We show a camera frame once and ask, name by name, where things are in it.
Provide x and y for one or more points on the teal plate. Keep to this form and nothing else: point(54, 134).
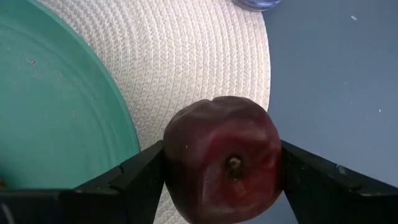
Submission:
point(56, 109)

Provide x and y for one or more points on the cream woven round placemat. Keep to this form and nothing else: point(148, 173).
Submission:
point(186, 62)

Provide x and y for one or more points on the dark red apple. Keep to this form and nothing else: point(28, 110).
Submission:
point(202, 130)

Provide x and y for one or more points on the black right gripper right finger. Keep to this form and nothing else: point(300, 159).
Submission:
point(335, 199)

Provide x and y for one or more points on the clear drinking glass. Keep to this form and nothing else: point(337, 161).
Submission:
point(255, 4)

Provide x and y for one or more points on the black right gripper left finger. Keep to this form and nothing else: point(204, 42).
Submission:
point(93, 205)

